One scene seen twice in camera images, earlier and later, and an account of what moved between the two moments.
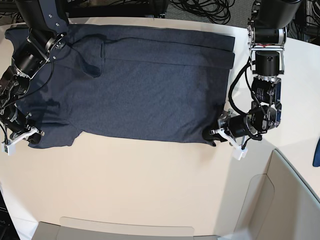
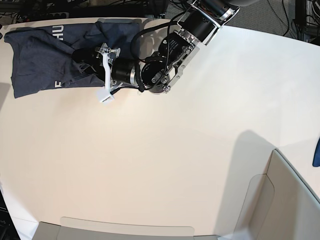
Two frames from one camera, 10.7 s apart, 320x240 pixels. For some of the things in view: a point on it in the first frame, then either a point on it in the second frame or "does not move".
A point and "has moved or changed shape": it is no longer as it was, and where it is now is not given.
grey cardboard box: [282, 204] does not move
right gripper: [211, 134] -> [89, 55]
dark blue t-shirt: [160, 85] has moved or changed shape
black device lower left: [7, 231] does not move
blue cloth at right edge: [316, 162] does not move
